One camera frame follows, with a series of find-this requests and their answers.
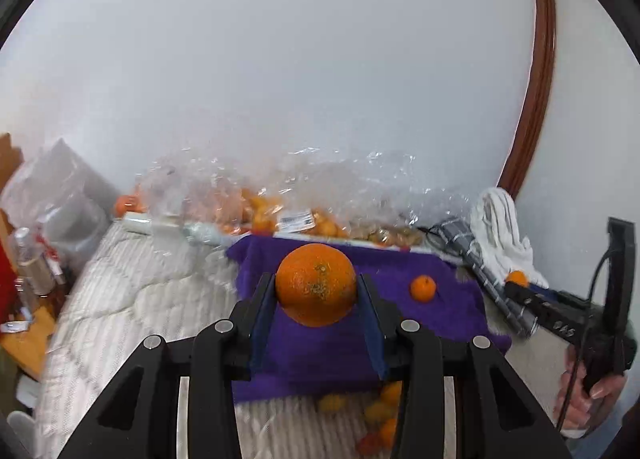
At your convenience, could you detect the small orange mandarin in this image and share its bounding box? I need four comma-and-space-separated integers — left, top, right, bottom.
504, 271, 529, 288

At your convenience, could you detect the orange mandarin pile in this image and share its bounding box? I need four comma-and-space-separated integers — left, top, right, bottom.
378, 418, 397, 450

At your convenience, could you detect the small red apple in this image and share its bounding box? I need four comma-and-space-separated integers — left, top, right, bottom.
356, 433, 383, 457

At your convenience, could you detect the large orange with stem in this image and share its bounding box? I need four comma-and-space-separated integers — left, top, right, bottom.
409, 275, 437, 303

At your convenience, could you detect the green-yellow kiwi fruit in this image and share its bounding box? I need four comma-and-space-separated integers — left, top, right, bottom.
317, 394, 347, 413

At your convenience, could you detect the large round orange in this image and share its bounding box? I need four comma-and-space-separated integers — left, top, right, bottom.
274, 243, 357, 328

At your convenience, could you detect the oval orange kumquat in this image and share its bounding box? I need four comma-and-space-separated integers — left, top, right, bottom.
363, 401, 397, 427

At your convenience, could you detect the person's right hand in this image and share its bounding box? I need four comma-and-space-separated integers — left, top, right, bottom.
553, 346, 627, 432

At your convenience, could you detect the striped bed quilt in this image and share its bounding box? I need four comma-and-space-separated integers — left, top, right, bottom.
34, 220, 572, 459

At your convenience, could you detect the white striped towel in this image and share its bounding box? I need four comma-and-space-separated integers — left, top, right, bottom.
470, 187, 549, 289

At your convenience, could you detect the purple towel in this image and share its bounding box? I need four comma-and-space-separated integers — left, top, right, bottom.
226, 233, 514, 404

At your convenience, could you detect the grey checked folded cloth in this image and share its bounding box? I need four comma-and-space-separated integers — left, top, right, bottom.
425, 217, 537, 339

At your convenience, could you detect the grey plastic bag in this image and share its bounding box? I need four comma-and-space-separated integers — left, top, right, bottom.
1, 139, 118, 276

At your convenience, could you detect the clear plastic fruit bag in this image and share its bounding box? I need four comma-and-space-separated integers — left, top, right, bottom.
136, 148, 471, 251

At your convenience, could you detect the black cable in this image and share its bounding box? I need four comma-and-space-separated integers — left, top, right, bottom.
554, 245, 622, 435

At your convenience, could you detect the brown wooden door frame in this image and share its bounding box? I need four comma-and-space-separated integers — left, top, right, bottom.
498, 0, 556, 199

